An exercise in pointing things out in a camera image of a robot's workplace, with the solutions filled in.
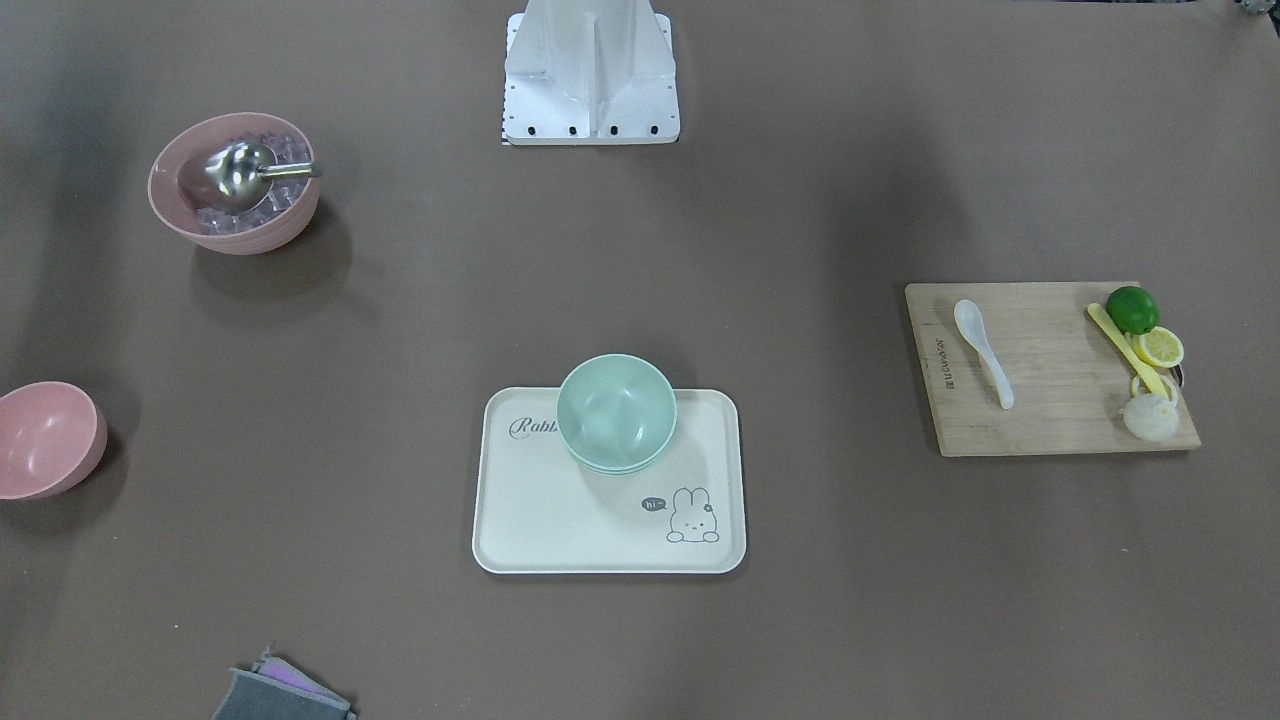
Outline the metal ice scoop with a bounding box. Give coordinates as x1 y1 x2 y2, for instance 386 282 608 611
177 141 324 214

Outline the grey folded cloth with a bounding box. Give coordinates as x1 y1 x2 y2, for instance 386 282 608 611
212 651 358 719

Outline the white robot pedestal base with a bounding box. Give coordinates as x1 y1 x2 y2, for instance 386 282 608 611
502 1 681 146

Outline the lemon slice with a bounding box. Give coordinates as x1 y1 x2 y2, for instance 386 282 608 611
1130 373 1181 406

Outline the lemon half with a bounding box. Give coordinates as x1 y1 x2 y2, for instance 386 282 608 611
1132 325 1185 369

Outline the green lime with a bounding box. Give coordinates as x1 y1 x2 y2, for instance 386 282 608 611
1105 284 1161 336

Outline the white ceramic spoon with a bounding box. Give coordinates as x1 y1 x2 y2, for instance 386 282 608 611
954 299 1016 410

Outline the white steamed bun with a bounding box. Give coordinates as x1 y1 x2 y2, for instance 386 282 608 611
1121 395 1180 443

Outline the green bowl stack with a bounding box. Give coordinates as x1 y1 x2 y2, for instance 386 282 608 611
556 354 678 477

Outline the cream rabbit tray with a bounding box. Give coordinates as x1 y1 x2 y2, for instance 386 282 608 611
472 387 748 574

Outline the large pink ice bowl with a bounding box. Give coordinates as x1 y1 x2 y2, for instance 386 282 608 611
146 111 320 256

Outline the bamboo cutting board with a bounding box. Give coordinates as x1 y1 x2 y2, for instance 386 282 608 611
905 281 1201 457

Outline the yellow plastic knife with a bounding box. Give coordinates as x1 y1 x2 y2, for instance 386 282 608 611
1085 304 1172 400

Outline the small pink bowl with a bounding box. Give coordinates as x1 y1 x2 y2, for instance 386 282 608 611
1 380 108 501

